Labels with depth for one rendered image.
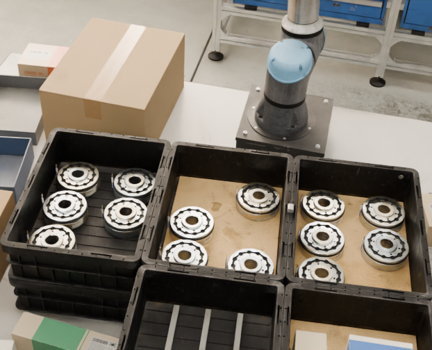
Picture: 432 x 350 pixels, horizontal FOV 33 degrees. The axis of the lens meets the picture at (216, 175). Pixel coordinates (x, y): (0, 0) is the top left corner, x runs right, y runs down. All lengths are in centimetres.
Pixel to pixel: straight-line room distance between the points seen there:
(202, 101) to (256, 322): 96
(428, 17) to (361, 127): 137
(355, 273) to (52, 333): 68
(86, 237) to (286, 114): 66
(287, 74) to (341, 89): 175
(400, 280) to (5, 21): 296
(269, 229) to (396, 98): 204
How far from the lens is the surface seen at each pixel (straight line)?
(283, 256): 155
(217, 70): 369
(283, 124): 201
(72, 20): 411
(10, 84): 239
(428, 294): 154
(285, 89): 195
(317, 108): 214
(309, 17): 200
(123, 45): 219
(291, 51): 196
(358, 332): 157
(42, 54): 241
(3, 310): 176
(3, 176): 207
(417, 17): 356
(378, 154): 219
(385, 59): 366
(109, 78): 206
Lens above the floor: 207
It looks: 42 degrees down
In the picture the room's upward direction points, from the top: 3 degrees clockwise
